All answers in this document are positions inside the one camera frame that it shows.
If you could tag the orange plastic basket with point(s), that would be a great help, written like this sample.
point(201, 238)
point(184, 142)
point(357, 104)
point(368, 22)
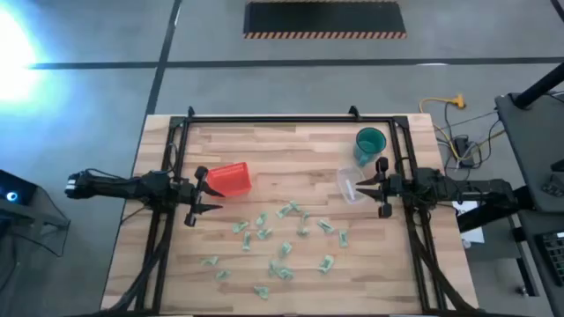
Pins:
point(229, 180)

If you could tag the black cart beam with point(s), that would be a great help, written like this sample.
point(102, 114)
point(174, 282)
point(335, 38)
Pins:
point(489, 211)

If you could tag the black metal table frame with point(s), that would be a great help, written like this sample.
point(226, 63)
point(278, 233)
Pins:
point(286, 119)

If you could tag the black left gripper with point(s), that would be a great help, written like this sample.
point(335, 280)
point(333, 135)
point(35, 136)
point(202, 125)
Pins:
point(194, 196)

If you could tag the black hazard-striped floor mat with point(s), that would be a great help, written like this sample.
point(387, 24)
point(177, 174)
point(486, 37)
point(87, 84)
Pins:
point(324, 17)

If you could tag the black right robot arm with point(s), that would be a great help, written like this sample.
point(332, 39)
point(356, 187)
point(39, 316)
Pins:
point(440, 187)

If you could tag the black pole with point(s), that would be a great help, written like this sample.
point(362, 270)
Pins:
point(539, 88)

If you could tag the teal green cup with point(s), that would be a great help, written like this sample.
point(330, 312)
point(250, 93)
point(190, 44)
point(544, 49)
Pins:
point(370, 143)

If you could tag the white paper sheet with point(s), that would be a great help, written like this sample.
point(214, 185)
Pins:
point(473, 235)

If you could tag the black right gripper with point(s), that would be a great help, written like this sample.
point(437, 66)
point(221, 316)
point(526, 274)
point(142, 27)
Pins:
point(390, 187)

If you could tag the black device with blue light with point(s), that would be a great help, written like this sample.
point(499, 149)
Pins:
point(15, 187)

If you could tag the grey cart top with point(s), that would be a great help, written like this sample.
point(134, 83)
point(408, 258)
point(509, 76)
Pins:
point(533, 145)

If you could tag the black power strip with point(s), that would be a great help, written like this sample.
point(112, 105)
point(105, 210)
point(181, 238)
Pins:
point(462, 149)

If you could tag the clear plastic container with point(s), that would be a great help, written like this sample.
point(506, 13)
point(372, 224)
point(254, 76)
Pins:
point(350, 176)

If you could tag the black keyboard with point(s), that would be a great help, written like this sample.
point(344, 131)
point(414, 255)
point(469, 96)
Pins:
point(554, 257)

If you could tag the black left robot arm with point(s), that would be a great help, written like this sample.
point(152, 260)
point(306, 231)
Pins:
point(128, 187)

